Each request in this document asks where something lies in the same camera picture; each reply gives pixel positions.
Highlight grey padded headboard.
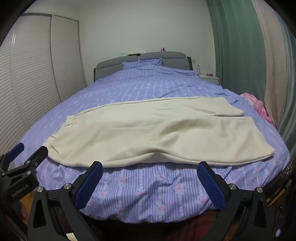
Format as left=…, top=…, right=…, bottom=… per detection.
left=94, top=51, right=193, bottom=81

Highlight green curtain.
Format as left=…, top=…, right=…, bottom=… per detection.
left=205, top=0, right=296, bottom=151

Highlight beige curtain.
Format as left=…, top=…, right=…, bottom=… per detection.
left=251, top=0, right=288, bottom=130

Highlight white louvred wardrobe doors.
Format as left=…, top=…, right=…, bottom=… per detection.
left=0, top=13, right=87, bottom=158

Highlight pink cloth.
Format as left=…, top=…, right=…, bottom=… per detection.
left=240, top=93, right=275, bottom=126

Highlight white nightstand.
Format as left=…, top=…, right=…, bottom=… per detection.
left=199, top=74, right=220, bottom=86

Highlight cream pants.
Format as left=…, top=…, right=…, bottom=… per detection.
left=42, top=96, right=275, bottom=168

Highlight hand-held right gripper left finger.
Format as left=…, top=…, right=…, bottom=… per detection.
left=28, top=161, right=104, bottom=241

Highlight purple floral bed duvet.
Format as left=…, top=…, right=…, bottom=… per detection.
left=17, top=59, right=290, bottom=224

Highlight purple floral pillow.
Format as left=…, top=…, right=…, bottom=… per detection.
left=122, top=58, right=163, bottom=69

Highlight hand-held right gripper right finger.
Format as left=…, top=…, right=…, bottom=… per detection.
left=196, top=161, right=271, bottom=241

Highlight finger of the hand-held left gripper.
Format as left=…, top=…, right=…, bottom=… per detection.
left=0, top=142, right=25, bottom=172
left=22, top=146, right=49, bottom=174

